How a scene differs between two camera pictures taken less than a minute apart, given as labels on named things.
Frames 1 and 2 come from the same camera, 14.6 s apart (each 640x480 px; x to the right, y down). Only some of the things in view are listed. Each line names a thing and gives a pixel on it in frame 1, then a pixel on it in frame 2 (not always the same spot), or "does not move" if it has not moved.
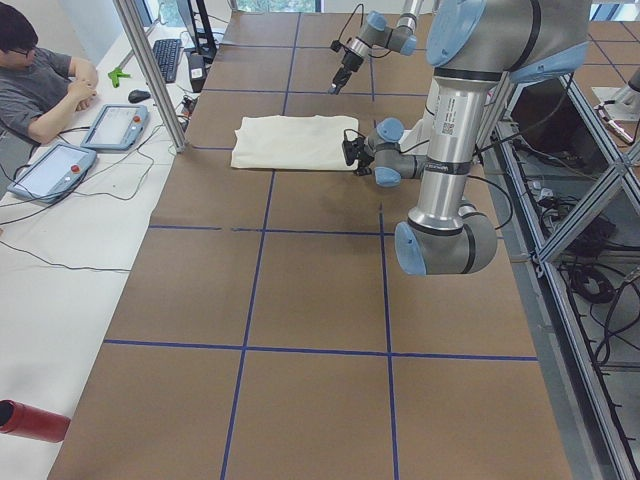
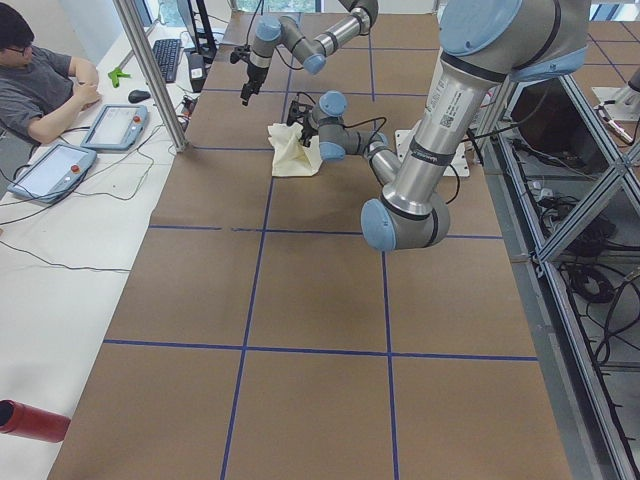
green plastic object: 115,74 does not move
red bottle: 30,422 does not move
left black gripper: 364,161 → 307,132
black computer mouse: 137,95 does not move
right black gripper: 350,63 → 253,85
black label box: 197,71 does not move
